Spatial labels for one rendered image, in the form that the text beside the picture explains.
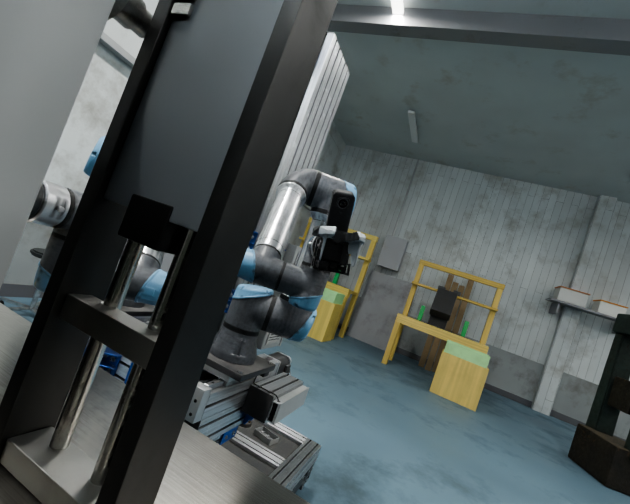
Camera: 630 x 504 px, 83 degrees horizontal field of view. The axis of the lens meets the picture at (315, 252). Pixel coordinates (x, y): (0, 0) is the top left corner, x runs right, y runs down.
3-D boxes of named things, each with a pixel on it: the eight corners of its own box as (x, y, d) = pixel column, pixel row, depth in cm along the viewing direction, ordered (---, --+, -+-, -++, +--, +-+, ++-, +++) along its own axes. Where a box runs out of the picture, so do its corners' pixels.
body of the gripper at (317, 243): (350, 276, 66) (340, 273, 78) (360, 231, 67) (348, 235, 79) (311, 267, 66) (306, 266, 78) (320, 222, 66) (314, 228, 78)
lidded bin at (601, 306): (615, 320, 679) (619, 307, 680) (624, 320, 645) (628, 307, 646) (589, 311, 694) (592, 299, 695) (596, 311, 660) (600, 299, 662)
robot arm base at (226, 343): (225, 343, 121) (235, 316, 121) (262, 361, 116) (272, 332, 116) (198, 347, 107) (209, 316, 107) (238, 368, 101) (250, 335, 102)
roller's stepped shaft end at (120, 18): (165, 54, 37) (175, 26, 37) (115, 8, 31) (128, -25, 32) (143, 52, 38) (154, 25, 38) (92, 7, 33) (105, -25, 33)
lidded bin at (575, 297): (578, 308, 703) (582, 295, 705) (587, 308, 663) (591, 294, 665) (549, 300, 722) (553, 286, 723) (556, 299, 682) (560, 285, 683)
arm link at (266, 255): (288, 151, 114) (237, 257, 79) (320, 164, 115) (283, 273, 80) (280, 180, 122) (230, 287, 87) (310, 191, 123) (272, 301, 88)
